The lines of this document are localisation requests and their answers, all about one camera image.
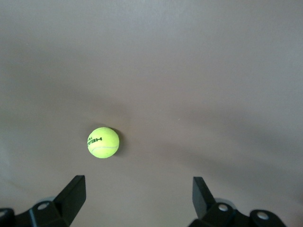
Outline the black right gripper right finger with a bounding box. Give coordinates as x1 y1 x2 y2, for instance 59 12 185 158
189 176 251 227

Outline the yellow tennis ball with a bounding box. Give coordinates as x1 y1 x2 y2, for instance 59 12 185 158
87 127 120 158

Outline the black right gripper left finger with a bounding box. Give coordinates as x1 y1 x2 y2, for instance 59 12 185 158
14 175 87 227

